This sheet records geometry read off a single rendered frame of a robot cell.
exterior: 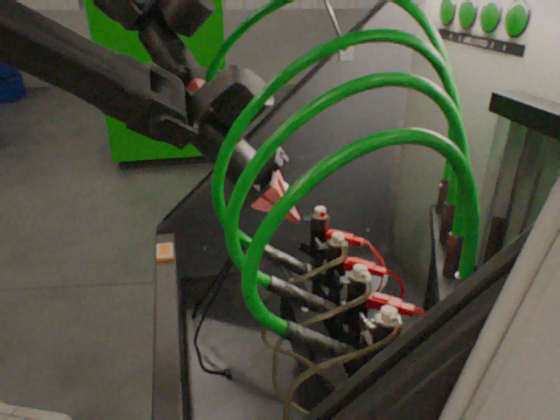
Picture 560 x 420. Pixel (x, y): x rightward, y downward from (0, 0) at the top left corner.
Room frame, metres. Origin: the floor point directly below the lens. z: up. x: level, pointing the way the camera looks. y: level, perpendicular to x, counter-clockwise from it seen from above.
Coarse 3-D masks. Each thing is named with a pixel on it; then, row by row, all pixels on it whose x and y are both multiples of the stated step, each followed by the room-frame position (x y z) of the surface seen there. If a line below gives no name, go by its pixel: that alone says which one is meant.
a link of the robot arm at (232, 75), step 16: (224, 80) 0.59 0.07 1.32; (240, 80) 0.58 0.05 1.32; (256, 80) 0.62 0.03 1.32; (192, 96) 0.62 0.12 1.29; (208, 96) 0.59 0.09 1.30; (224, 96) 0.58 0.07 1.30; (240, 96) 0.58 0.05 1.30; (272, 96) 0.62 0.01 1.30; (192, 112) 0.60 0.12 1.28; (208, 112) 0.58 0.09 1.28; (224, 112) 0.59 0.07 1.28; (240, 112) 0.58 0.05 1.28; (160, 128) 0.56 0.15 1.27; (176, 128) 0.56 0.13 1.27; (192, 128) 0.57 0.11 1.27; (176, 144) 0.57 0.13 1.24
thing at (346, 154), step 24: (360, 144) 0.37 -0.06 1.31; (384, 144) 0.38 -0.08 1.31; (432, 144) 0.39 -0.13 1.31; (312, 168) 0.37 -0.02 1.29; (336, 168) 0.37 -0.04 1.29; (456, 168) 0.39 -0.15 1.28; (288, 192) 0.36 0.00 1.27; (264, 240) 0.35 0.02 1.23; (264, 312) 0.35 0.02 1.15; (288, 336) 0.36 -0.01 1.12; (312, 336) 0.36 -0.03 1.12
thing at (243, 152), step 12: (240, 144) 0.61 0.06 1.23; (216, 156) 0.60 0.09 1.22; (240, 156) 0.60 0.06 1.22; (252, 156) 0.61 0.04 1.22; (276, 156) 0.59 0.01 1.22; (228, 168) 0.59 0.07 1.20; (240, 168) 0.59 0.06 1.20; (264, 168) 0.59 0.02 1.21; (228, 180) 0.61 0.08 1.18; (228, 192) 0.63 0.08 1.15
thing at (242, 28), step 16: (272, 0) 0.71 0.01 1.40; (288, 0) 0.70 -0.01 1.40; (400, 0) 0.68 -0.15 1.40; (256, 16) 0.71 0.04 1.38; (416, 16) 0.67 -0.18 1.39; (240, 32) 0.72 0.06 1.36; (432, 32) 0.67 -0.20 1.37; (224, 48) 0.72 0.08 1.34; (448, 64) 0.67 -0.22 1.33; (208, 80) 0.72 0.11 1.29; (448, 128) 0.67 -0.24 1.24; (448, 176) 0.66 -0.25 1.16
